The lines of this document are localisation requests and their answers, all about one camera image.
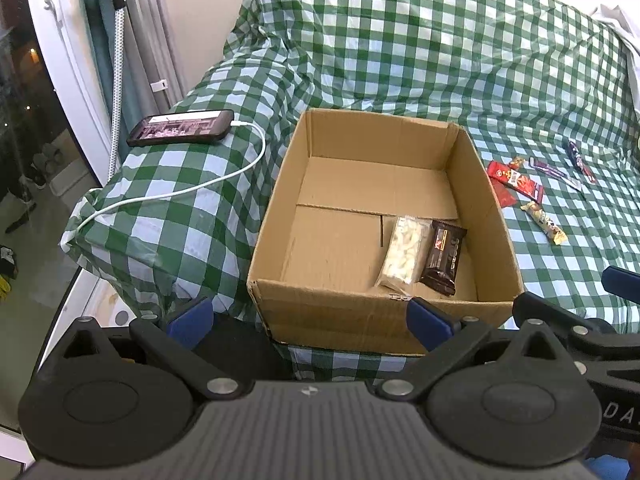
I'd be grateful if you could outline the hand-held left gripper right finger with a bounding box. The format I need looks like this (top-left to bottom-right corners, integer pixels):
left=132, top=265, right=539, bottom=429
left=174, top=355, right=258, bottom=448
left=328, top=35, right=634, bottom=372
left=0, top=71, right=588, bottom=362
left=367, top=297, right=588, bottom=403

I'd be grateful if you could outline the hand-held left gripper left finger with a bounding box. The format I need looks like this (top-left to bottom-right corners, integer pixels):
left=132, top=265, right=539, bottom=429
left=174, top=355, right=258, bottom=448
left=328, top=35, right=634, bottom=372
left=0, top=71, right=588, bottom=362
left=37, top=296, right=253, bottom=403

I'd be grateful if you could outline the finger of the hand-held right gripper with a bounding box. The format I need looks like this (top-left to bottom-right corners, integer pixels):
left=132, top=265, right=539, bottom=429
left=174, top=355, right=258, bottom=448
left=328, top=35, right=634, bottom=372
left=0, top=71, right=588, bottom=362
left=513, top=291, right=618, bottom=361
left=601, top=266, right=640, bottom=307

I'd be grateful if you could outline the gold snack packet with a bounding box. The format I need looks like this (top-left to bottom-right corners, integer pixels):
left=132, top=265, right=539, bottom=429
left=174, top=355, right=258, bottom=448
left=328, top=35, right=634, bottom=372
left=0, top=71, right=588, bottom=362
left=520, top=201, right=568, bottom=247

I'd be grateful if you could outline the brown cardboard box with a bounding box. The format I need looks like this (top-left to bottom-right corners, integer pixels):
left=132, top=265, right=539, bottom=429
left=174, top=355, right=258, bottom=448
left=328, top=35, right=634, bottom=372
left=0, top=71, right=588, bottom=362
left=246, top=107, right=526, bottom=357

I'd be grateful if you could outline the red and blue snack packet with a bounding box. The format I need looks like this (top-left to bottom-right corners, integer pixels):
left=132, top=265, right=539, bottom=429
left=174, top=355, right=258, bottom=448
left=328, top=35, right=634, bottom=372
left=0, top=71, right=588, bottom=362
left=502, top=170, right=545, bottom=204

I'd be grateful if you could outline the purple and white snack packet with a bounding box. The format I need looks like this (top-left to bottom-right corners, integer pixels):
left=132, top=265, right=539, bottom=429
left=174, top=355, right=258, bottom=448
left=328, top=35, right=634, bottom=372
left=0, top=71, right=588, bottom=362
left=529, top=157, right=586, bottom=192

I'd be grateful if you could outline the small red snack packet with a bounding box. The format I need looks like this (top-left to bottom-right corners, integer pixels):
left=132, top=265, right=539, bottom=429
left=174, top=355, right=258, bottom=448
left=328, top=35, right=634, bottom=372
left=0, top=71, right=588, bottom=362
left=487, top=161, right=517, bottom=207

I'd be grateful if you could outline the dark brown snack packet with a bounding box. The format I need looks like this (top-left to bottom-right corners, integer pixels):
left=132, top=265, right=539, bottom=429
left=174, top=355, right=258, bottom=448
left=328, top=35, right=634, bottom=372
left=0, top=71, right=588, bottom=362
left=419, top=220, right=468, bottom=296

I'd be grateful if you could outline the white nut bar packet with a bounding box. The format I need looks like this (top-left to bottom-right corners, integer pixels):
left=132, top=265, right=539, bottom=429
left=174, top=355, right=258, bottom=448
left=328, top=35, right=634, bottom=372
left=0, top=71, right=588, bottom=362
left=375, top=215, right=433, bottom=295

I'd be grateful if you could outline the white spotted object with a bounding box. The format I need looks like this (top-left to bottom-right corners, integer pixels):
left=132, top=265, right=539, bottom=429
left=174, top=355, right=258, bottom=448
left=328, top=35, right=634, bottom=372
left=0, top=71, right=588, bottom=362
left=100, top=290, right=135, bottom=332

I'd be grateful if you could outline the yellow and black object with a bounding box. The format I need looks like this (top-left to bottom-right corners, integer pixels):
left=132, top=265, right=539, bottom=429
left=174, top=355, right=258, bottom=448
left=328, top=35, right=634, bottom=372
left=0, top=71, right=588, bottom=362
left=0, top=245, right=18, bottom=302

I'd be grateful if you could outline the black smartphone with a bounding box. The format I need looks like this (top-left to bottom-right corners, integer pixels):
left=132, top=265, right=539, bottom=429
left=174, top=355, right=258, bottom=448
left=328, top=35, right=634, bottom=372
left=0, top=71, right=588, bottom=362
left=126, top=109, right=236, bottom=148

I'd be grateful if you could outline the white printed cloth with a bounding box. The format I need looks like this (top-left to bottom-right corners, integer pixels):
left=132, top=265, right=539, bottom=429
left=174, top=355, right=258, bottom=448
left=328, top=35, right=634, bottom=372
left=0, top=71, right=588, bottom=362
left=592, top=4, right=640, bottom=121

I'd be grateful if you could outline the teal curtain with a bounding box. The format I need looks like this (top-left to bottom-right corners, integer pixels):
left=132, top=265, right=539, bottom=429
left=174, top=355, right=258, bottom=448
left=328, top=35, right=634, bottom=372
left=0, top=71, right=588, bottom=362
left=77, top=0, right=146, bottom=131

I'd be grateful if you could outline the green checked cloth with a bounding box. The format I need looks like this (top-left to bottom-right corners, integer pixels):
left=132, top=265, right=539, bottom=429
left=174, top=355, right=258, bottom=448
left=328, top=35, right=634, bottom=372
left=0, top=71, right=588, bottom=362
left=59, top=0, right=640, bottom=386

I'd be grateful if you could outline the grey curtain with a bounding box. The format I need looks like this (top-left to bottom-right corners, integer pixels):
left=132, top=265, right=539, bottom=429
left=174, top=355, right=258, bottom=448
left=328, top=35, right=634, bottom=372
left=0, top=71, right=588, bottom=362
left=120, top=0, right=188, bottom=116

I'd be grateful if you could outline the white charging cable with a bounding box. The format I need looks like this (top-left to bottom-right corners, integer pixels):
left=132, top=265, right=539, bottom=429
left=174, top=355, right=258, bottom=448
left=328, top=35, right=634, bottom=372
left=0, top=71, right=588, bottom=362
left=74, top=120, right=267, bottom=246

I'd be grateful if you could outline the braided hose with black handle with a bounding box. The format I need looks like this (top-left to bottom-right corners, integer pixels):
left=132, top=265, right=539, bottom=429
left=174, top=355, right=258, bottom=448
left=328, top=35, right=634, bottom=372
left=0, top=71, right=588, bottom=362
left=102, top=0, right=127, bottom=187

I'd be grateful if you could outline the white door frame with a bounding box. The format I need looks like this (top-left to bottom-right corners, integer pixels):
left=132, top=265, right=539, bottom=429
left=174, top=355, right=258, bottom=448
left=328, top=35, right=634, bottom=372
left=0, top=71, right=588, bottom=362
left=27, top=0, right=121, bottom=186

